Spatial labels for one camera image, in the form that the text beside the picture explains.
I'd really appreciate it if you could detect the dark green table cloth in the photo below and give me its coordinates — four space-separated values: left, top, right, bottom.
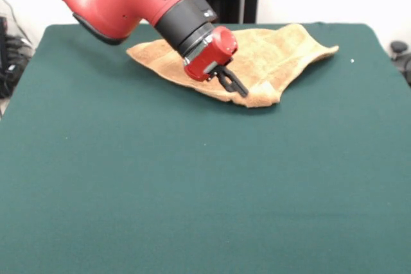
0 22 411 274

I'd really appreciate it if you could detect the tan terry towel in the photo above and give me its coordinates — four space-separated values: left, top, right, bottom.
125 22 340 109

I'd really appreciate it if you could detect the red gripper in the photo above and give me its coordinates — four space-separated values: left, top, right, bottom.
183 26 250 98

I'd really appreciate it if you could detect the dark grey stand base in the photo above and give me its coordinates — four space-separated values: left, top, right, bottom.
0 15 35 100
389 40 411 88

